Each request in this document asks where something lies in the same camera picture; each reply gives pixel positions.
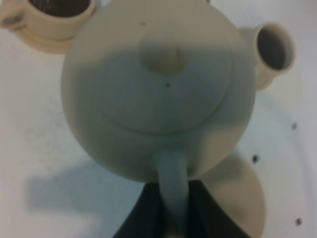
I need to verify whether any beige teapot saucer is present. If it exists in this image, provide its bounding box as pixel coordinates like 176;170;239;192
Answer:
199;149;266;238

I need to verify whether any beige teapot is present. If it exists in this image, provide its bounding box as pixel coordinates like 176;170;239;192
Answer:
61;0;295;237

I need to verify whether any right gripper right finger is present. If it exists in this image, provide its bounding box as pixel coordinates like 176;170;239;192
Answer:
187;180;249;238

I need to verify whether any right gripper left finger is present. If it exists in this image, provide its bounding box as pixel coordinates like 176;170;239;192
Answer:
114;183;164;238

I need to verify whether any near beige teacup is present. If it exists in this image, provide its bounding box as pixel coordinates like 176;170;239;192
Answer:
0;0;97;40

